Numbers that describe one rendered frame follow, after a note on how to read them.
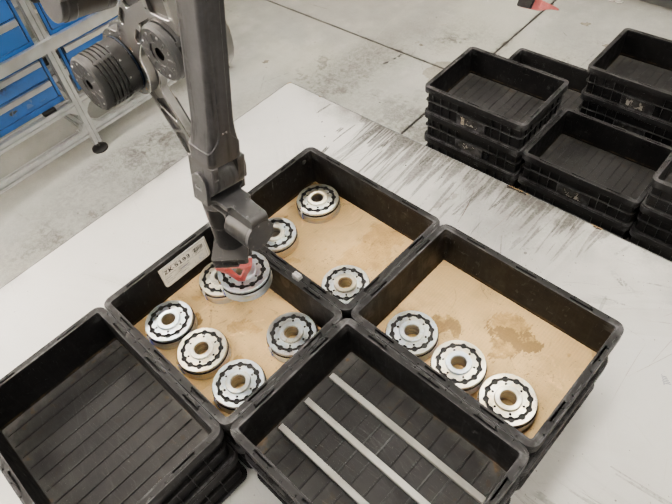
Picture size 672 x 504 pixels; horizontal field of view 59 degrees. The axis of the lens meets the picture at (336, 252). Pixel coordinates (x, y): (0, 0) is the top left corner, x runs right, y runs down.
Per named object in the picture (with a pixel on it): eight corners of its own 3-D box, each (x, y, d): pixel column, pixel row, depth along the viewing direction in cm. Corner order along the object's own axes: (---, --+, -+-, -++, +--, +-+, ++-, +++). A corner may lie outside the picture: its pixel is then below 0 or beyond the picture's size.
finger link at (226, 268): (260, 259, 117) (251, 228, 109) (258, 289, 112) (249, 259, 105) (226, 261, 117) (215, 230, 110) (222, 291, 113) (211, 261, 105)
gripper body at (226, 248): (253, 222, 112) (245, 194, 106) (249, 265, 106) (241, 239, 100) (219, 224, 112) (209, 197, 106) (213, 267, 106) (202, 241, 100)
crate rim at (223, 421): (104, 309, 122) (100, 303, 120) (217, 223, 134) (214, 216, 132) (228, 435, 102) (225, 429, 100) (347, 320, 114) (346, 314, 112)
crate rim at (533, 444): (347, 320, 114) (346, 313, 112) (443, 228, 126) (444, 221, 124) (532, 458, 94) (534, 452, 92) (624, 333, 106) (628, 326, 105)
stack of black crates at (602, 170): (508, 221, 225) (521, 152, 199) (549, 176, 238) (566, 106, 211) (610, 272, 206) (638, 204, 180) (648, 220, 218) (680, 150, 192)
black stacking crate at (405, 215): (228, 250, 141) (216, 218, 132) (316, 181, 153) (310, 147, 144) (351, 345, 122) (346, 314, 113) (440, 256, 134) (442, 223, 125)
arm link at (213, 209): (218, 177, 101) (193, 196, 99) (246, 195, 98) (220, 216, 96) (227, 204, 107) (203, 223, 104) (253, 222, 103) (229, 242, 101)
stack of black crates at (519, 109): (421, 178, 244) (422, 85, 209) (463, 138, 257) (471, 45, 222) (507, 221, 225) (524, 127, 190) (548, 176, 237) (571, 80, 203)
